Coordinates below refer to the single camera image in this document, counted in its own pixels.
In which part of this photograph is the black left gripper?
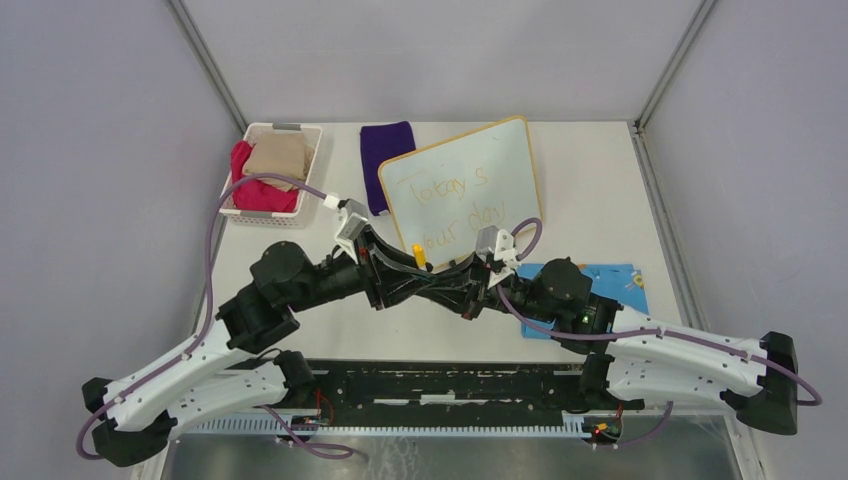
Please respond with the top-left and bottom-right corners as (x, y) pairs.
(288, 223), (439, 313)

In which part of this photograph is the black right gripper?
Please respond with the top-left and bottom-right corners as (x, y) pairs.
(423, 250), (557, 324)

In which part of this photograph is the yellow marker cap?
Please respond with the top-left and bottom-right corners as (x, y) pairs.
(412, 244), (427, 269)

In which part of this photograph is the yellow framed whiteboard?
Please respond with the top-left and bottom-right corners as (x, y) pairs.
(378, 116), (544, 267)

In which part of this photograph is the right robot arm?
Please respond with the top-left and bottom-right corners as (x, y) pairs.
(413, 256), (801, 436)

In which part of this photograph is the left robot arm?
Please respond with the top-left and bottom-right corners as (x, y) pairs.
(77, 227), (443, 467)

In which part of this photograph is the purple folded cloth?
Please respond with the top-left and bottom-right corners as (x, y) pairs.
(360, 121), (416, 216)

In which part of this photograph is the pink cloth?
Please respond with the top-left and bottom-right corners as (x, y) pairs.
(230, 141), (299, 213)

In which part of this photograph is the beige cloth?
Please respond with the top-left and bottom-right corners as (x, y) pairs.
(242, 131), (314, 183)

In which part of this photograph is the blue patterned cloth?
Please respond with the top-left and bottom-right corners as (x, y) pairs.
(517, 263), (649, 340)

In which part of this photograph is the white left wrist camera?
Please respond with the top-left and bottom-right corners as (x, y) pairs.
(323, 193), (369, 247)

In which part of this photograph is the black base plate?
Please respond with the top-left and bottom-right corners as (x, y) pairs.
(228, 357), (645, 429)

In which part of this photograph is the aluminium rail frame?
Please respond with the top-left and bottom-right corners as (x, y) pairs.
(629, 122), (753, 417)

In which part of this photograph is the white cable duct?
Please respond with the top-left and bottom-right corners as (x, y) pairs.
(189, 413), (590, 439)

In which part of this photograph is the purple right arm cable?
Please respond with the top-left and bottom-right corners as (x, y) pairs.
(495, 217), (823, 449)

